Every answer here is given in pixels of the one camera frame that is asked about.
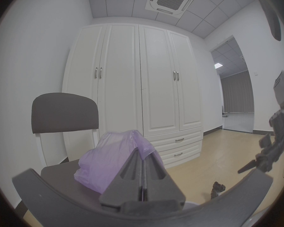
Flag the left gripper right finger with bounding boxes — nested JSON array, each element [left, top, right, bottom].
[[142, 150, 186, 209]]

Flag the purple plastic bag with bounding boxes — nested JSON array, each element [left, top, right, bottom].
[[74, 130, 157, 194]]

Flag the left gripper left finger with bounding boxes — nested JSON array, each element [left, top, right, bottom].
[[99, 149, 144, 209]]

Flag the white chair grey cushions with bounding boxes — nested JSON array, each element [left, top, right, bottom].
[[31, 93, 107, 193]]

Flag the beige curtain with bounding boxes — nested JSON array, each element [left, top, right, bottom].
[[221, 71, 255, 113]]

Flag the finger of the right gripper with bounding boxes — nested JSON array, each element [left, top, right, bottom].
[[238, 159, 257, 174]]

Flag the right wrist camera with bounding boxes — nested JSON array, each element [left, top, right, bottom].
[[273, 70, 284, 108]]

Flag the white wardrobe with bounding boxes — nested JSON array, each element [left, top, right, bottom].
[[62, 23, 204, 170]]

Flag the black plastic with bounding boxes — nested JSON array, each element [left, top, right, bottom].
[[209, 181, 226, 199]]

